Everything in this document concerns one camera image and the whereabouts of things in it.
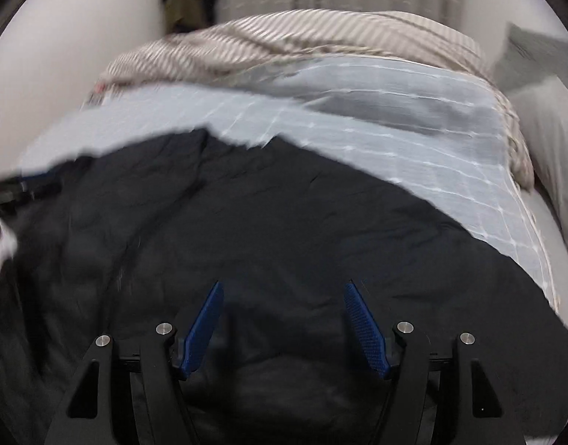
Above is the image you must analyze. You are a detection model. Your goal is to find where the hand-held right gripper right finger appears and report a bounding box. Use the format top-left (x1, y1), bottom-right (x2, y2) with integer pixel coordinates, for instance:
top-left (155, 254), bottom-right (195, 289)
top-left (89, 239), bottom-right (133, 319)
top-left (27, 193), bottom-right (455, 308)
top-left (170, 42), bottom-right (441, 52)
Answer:
top-left (343, 280), bottom-right (528, 445)

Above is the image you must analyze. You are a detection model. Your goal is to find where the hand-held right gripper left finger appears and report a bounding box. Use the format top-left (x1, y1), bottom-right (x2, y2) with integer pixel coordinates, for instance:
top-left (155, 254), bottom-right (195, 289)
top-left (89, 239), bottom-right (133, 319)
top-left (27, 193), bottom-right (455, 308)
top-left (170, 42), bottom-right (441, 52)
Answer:
top-left (43, 281), bottom-right (225, 445)

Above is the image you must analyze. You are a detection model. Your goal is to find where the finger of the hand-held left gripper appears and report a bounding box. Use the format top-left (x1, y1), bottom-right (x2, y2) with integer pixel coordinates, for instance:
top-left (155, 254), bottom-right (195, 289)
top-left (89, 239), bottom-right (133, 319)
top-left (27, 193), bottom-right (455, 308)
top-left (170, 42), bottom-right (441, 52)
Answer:
top-left (0, 172), bottom-right (64, 211)

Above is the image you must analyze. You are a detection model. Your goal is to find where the black quilted jacket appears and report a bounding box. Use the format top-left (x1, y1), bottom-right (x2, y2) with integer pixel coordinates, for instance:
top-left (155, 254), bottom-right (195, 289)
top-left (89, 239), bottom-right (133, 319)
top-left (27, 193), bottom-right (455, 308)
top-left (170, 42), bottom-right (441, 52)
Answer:
top-left (0, 127), bottom-right (568, 445)

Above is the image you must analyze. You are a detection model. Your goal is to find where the floral patterned cloth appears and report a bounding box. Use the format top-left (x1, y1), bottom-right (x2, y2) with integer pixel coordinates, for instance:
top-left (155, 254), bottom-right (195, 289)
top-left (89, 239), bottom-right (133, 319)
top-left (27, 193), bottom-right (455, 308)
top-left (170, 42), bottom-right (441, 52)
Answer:
top-left (85, 80), bottom-right (115, 108)

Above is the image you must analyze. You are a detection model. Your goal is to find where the grey bed sheet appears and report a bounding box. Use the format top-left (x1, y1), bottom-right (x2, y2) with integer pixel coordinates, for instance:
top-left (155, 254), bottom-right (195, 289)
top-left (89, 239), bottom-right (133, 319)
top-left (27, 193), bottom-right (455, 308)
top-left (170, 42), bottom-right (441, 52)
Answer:
top-left (525, 185), bottom-right (568, 316)

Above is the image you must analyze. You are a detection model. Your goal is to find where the blue checked blanket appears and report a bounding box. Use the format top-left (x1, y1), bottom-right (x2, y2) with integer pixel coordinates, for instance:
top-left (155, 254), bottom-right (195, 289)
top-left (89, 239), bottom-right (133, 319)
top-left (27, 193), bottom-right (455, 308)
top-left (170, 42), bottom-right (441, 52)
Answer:
top-left (17, 53), bottom-right (558, 311)

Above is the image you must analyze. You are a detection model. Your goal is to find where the light grey pillow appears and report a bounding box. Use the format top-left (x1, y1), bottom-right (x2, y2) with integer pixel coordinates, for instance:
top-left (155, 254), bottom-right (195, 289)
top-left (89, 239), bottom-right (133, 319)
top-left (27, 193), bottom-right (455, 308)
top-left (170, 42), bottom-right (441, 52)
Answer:
top-left (511, 76), bottom-right (568, 283)

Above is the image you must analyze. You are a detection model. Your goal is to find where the brown striped duvet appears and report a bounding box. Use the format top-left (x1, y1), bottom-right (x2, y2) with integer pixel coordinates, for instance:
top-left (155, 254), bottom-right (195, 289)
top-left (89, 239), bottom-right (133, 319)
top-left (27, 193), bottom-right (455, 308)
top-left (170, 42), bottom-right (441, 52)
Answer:
top-left (98, 9), bottom-right (535, 191)

